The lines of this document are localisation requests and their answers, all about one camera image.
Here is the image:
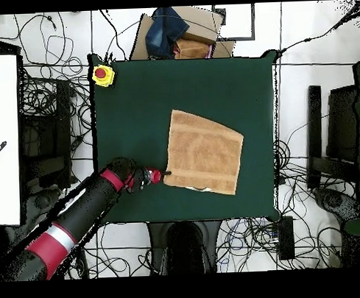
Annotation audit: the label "blue denim jeans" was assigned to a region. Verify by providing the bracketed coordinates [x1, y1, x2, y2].
[144, 6, 191, 60]

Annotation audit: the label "black equipment stand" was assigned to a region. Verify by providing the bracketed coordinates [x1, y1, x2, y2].
[303, 83, 360, 193]
[18, 79, 74, 194]

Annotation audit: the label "dark green table cloth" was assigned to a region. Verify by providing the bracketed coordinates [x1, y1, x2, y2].
[87, 47, 283, 228]

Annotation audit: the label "grey stand leg with knob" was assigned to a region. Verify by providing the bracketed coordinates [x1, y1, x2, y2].
[311, 185, 360, 224]
[23, 186, 66, 226]

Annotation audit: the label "long black cable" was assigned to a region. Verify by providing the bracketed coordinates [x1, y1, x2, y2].
[275, 0, 360, 57]

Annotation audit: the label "yellow emergency stop button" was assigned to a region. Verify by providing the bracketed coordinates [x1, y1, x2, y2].
[91, 64, 116, 89]

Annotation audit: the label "black power box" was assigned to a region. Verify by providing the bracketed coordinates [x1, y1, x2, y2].
[277, 215, 296, 261]

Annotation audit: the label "tan terry towel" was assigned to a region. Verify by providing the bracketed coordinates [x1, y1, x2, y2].
[160, 106, 247, 198]

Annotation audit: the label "brown cardboard box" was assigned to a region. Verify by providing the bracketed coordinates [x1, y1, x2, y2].
[127, 4, 236, 62]

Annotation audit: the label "tangle of black cables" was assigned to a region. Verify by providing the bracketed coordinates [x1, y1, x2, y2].
[82, 223, 162, 279]
[211, 113, 360, 274]
[15, 10, 94, 164]

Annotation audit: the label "folded tan towel in box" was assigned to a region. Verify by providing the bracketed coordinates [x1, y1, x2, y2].
[173, 37, 213, 60]

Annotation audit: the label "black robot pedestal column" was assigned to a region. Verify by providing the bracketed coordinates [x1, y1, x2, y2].
[147, 219, 223, 277]

